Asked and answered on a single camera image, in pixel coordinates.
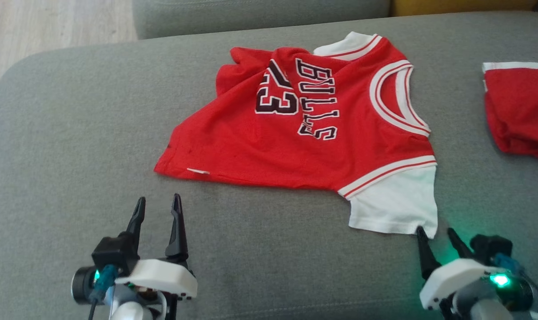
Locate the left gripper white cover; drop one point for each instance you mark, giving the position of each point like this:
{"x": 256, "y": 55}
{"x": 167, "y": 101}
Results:
{"x": 162, "y": 275}

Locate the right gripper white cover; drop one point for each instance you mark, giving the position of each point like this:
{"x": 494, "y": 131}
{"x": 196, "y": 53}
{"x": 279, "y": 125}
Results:
{"x": 451, "y": 278}

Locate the red Bulls jersey white sleeves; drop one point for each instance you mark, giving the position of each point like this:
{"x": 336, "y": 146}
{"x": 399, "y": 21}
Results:
{"x": 251, "y": 146}

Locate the red shorts with white stripes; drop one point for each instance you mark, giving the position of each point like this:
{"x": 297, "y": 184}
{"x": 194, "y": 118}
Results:
{"x": 522, "y": 111}

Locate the grey sofa seat cushion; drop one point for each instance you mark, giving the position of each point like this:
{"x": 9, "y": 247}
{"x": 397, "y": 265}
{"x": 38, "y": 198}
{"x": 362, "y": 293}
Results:
{"x": 273, "y": 249}

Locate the grey sofa back cushion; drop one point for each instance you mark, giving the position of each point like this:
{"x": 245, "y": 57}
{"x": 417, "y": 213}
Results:
{"x": 260, "y": 15}

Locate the yellow sofa cushion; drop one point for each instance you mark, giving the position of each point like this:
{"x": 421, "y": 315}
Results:
{"x": 464, "y": 5}

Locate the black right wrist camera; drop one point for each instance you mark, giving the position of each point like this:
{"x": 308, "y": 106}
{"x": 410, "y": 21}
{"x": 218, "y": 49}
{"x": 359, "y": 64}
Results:
{"x": 491, "y": 249}

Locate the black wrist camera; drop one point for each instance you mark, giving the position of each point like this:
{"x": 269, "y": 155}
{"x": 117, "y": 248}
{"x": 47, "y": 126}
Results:
{"x": 113, "y": 253}
{"x": 491, "y": 249}

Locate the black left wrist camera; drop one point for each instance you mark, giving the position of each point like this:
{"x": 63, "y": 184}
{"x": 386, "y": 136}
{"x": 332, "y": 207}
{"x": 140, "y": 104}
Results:
{"x": 113, "y": 253}

